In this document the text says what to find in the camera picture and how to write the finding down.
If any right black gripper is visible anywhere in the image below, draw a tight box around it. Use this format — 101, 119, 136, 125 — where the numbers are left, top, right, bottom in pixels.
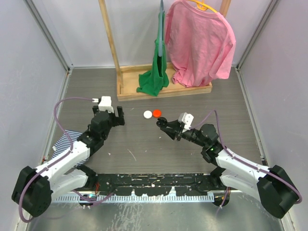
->
161, 118, 207, 148

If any black earbud case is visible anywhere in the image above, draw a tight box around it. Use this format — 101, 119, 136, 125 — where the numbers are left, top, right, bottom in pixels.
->
156, 117, 168, 128

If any orange earbud case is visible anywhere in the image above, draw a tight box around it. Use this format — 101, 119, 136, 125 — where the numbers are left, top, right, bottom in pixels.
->
153, 109, 162, 118

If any white earbud case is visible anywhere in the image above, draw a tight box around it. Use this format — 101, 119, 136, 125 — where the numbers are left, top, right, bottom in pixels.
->
143, 110, 153, 119

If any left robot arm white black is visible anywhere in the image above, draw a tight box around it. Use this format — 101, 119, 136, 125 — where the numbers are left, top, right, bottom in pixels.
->
12, 106, 125, 218

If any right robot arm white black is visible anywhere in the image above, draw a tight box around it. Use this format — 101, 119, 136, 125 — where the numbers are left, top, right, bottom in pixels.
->
156, 117, 300, 218

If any wooden clothes rack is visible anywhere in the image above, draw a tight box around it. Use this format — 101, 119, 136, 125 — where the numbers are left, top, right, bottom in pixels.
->
98, 0, 232, 102

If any green tank top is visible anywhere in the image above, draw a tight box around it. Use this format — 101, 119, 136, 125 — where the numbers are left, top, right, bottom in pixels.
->
136, 13, 169, 97

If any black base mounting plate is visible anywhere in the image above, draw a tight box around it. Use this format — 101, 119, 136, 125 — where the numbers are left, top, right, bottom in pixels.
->
86, 172, 229, 197

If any pink t-shirt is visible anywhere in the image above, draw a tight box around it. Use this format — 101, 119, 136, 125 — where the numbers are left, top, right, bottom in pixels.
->
165, 0, 236, 88

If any grey-blue clothes hanger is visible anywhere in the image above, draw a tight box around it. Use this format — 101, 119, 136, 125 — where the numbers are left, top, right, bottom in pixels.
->
158, 0, 165, 57

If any yellow clothes hanger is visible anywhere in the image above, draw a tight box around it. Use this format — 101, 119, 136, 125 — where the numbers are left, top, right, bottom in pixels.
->
188, 0, 217, 13

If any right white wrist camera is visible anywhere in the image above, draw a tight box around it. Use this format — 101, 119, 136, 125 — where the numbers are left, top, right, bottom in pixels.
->
178, 112, 194, 132

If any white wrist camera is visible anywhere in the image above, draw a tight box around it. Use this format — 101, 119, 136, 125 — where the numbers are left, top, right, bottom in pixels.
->
92, 96, 114, 114
178, 112, 194, 132

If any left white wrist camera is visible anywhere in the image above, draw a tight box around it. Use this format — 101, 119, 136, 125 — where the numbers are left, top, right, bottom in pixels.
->
92, 96, 114, 114

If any grey slotted cable duct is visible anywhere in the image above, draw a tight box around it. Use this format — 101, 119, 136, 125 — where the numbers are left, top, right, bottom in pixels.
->
54, 190, 215, 204

